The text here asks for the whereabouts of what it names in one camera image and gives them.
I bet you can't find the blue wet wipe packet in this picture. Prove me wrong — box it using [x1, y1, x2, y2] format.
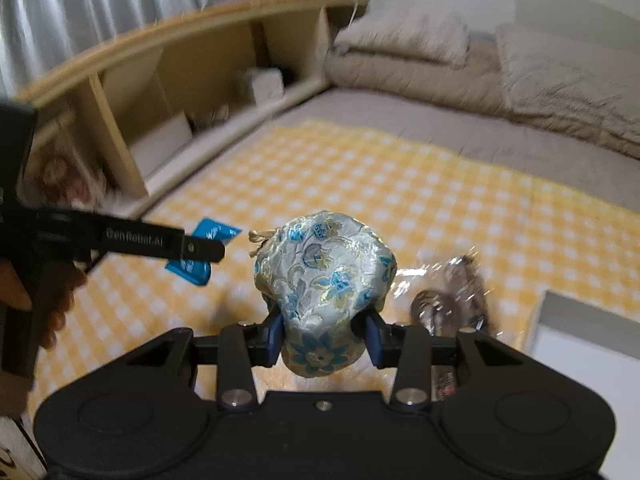
[165, 218, 241, 286]

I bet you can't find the blue floral silk pouch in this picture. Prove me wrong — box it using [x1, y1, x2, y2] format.
[248, 210, 397, 378]

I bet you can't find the person's left hand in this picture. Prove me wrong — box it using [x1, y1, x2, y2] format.
[1, 261, 87, 418]

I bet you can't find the clear bag with pink items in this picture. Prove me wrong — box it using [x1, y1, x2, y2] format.
[25, 133, 108, 211]

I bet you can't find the white board in shelf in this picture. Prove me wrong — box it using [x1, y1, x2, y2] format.
[130, 113, 193, 179]

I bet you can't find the yellow white checkered blanket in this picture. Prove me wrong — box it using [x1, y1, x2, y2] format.
[29, 120, 639, 408]

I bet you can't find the wooden low shelf unit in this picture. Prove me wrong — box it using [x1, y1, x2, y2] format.
[17, 0, 369, 217]

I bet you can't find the white shallow cardboard box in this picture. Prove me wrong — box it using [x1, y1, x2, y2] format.
[525, 290, 640, 479]

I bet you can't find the grey bed sheet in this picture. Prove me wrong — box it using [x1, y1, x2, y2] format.
[273, 88, 640, 211]

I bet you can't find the white tissue box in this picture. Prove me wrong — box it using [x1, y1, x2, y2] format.
[239, 67, 284, 105]

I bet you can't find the beige folded mattress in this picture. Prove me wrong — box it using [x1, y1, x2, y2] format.
[324, 40, 639, 159]

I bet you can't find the beige quilted comforter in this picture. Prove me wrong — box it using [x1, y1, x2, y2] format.
[496, 24, 639, 143]

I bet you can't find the left beige pillow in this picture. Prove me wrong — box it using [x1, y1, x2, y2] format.
[334, 6, 470, 68]

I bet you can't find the white headboard panel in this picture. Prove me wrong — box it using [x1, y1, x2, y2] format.
[514, 0, 639, 32]

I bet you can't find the bagged dark brown cord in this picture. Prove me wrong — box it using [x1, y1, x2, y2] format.
[394, 253, 497, 401]

